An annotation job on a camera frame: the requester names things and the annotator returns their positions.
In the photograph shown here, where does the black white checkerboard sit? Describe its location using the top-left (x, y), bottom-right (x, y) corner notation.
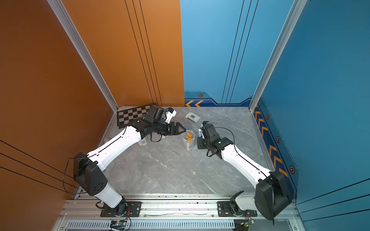
top-left (116, 104), bottom-right (155, 129)

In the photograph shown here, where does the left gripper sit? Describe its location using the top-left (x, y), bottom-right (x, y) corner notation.
top-left (153, 122), bottom-right (187, 136)

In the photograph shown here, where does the aluminium rail frame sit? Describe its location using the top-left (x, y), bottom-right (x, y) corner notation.
top-left (53, 193), bottom-right (305, 231)

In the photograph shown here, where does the clear cup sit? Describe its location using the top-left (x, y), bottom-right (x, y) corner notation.
top-left (181, 130), bottom-right (196, 151)
top-left (138, 137), bottom-right (147, 146)

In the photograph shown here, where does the left green circuit board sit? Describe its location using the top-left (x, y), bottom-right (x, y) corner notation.
top-left (109, 220), bottom-right (128, 231)

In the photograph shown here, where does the white lotion bottle horizontal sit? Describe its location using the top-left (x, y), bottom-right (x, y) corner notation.
top-left (187, 133), bottom-right (193, 141)

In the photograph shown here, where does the green circuit board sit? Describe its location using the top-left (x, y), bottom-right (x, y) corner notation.
top-left (109, 220), bottom-right (128, 231)
top-left (233, 219), bottom-right (255, 231)

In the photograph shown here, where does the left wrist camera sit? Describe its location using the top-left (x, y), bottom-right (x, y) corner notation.
top-left (164, 107), bottom-right (176, 123)

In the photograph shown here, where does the right green circuit board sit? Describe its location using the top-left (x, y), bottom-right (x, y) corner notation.
top-left (233, 219), bottom-right (255, 231)

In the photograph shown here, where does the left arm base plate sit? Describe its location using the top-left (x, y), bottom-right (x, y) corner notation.
top-left (100, 201), bottom-right (142, 218)

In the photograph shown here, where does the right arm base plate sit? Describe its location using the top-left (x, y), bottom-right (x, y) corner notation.
top-left (217, 201), bottom-right (258, 218)

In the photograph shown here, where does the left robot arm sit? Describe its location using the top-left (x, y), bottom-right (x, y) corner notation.
top-left (73, 105), bottom-right (186, 217)

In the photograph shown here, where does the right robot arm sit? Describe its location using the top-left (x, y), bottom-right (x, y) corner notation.
top-left (197, 121), bottom-right (293, 221)

